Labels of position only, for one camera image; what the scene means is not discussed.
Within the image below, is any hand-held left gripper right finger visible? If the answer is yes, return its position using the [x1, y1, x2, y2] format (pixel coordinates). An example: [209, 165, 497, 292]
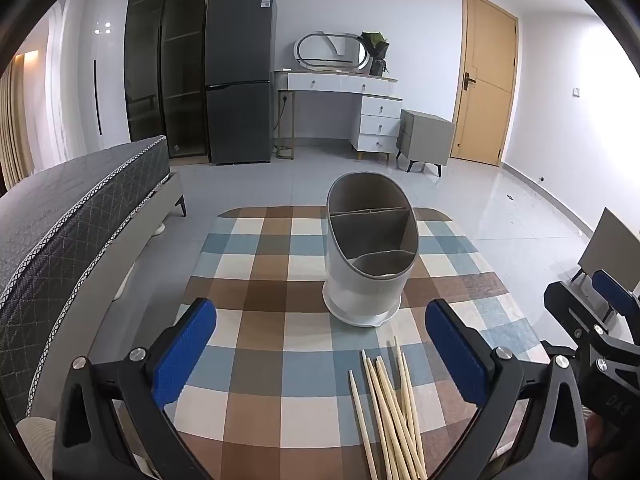
[424, 298, 594, 480]

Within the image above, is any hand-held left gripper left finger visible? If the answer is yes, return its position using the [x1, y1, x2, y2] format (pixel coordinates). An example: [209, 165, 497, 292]
[52, 298, 218, 480]

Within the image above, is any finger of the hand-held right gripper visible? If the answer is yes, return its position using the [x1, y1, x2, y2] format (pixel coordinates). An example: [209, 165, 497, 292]
[544, 280, 608, 346]
[591, 269, 640, 321]

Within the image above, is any pile of wooden chopsticks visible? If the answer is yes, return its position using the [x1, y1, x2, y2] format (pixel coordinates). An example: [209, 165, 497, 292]
[348, 336, 428, 480]

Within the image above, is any white grey utensil holder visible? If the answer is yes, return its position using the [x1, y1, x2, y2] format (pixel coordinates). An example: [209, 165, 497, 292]
[322, 172, 417, 327]

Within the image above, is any grey nightstand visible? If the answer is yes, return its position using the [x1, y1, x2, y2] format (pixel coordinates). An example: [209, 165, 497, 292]
[396, 109, 457, 178]
[572, 207, 640, 323]

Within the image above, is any checkered tablecloth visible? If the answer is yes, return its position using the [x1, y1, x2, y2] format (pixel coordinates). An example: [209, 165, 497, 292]
[165, 205, 546, 480]

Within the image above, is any beige fabric seat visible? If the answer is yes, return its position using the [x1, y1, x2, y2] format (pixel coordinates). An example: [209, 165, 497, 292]
[15, 419, 66, 480]

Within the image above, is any dark grey quilted mattress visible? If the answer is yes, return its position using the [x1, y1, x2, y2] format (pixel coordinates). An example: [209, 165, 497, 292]
[0, 135, 171, 421]

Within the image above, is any light wooden door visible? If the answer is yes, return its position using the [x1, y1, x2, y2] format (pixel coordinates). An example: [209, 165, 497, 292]
[450, 0, 518, 167]

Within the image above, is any beige curtain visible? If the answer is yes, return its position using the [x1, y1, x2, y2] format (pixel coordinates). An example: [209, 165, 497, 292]
[0, 52, 38, 196]

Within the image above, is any white wardrobe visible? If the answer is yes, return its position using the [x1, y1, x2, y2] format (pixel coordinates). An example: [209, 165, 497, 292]
[30, 0, 136, 161]

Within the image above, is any dark glass cabinet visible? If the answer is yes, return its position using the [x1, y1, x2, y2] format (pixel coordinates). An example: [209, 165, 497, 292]
[124, 0, 211, 161]

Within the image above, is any dark grey refrigerator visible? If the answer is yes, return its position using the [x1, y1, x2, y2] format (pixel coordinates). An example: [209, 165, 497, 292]
[204, 0, 278, 166]

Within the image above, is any white dressing table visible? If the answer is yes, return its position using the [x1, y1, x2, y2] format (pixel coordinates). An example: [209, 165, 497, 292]
[272, 69, 403, 163]

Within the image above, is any oval vanity mirror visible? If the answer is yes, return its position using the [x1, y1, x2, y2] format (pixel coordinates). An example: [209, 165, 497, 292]
[292, 31, 373, 73]

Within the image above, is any grey bed frame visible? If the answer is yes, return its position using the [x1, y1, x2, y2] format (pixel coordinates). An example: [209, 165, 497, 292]
[25, 172, 188, 411]

